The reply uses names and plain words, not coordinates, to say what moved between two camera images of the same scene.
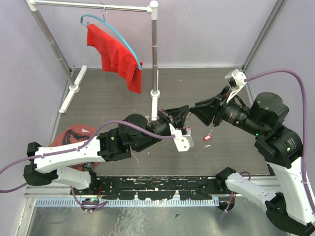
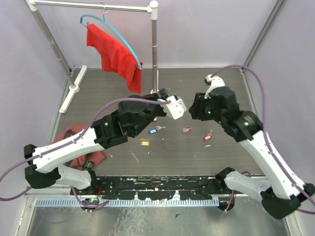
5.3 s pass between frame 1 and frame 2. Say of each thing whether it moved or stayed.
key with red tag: stayed
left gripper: moved
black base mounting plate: stayed
